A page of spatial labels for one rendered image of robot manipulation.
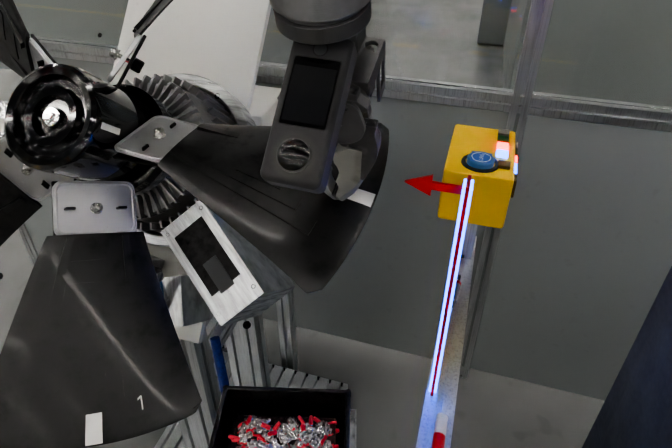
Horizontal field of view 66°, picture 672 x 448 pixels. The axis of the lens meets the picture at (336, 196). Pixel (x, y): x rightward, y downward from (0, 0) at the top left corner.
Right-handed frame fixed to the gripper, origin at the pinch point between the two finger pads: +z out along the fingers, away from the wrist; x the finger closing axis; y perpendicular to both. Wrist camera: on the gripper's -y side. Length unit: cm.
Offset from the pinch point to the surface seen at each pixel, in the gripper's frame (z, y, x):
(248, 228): 0.6, -5.4, 7.5
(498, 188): 18.8, 20.6, -16.9
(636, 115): 40, 65, -45
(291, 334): 109, 26, 31
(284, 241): 1.3, -5.6, 3.7
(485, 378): 134, 37, -30
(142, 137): -0.4, 3.1, 23.9
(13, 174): 4.2, -2.1, 41.1
